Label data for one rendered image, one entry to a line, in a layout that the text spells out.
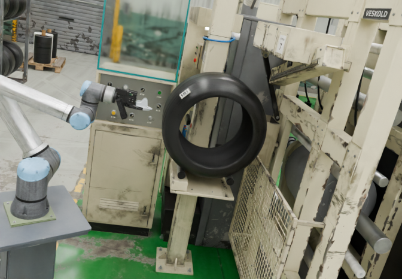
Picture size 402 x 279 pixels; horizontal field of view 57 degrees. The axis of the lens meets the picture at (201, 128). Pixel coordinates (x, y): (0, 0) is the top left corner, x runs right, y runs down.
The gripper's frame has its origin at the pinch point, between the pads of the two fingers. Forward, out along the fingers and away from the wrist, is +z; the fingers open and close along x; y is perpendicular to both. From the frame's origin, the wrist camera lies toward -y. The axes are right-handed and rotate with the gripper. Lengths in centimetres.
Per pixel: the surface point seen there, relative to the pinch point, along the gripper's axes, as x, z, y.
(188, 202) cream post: 27, 43, -63
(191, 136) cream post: 27.1, 31.3, -17.1
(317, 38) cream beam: -35, 61, 61
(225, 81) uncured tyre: -8.4, 33.5, 28.0
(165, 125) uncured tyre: -9.0, 10.0, -3.4
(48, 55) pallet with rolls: 605, -210, -115
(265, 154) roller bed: 20, 79, -14
